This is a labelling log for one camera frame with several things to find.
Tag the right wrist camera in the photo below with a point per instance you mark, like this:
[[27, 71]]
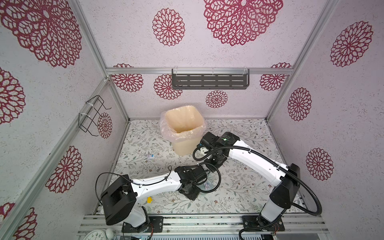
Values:
[[203, 150]]

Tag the teal plastic dustpan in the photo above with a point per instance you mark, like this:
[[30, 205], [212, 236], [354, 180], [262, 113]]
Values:
[[209, 184]]

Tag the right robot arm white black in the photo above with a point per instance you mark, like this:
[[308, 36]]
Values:
[[285, 179]]

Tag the beige trash bin with liner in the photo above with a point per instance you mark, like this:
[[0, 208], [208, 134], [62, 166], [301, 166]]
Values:
[[184, 127]]

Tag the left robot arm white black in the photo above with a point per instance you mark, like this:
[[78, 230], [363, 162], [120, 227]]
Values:
[[119, 199]]

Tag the white dial gauge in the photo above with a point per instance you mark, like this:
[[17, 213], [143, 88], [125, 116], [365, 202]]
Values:
[[96, 235]]

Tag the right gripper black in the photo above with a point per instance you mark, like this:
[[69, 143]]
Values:
[[210, 166]]

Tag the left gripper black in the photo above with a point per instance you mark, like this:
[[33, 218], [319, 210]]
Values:
[[192, 196]]

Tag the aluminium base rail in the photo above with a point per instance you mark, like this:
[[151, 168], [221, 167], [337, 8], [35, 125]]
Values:
[[200, 224]]

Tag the dark metal wall shelf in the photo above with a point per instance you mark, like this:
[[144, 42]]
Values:
[[210, 81]]

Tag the black wire wall rack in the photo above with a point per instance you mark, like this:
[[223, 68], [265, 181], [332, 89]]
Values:
[[96, 121]]

